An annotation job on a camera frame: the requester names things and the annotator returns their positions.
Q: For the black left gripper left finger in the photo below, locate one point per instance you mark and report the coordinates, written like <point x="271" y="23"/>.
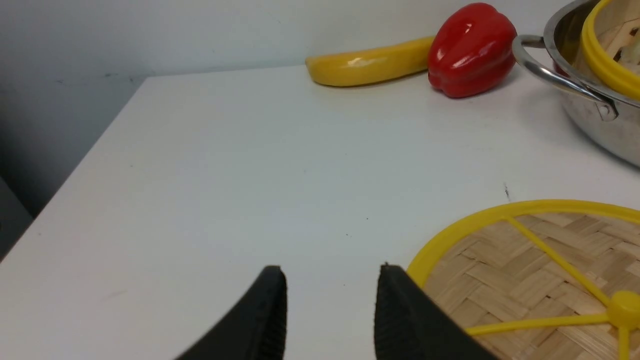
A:
<point x="255" y="328"/>

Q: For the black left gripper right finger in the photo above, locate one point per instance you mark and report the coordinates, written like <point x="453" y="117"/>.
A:
<point x="408" y="325"/>

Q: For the yellow bamboo steamer lid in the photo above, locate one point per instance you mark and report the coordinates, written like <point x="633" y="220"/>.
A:
<point x="540" y="280"/>

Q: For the stainless steel pot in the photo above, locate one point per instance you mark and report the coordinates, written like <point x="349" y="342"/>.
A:
<point x="607" y="117"/>

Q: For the yellow bamboo steamer basket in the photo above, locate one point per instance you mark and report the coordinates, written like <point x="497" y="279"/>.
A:
<point x="610" y="45"/>

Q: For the yellow toy banana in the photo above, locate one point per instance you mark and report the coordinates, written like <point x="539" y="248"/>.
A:
<point x="370" y="66"/>

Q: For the red toy bell pepper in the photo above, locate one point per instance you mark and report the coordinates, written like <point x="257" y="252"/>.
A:
<point x="472" y="51"/>

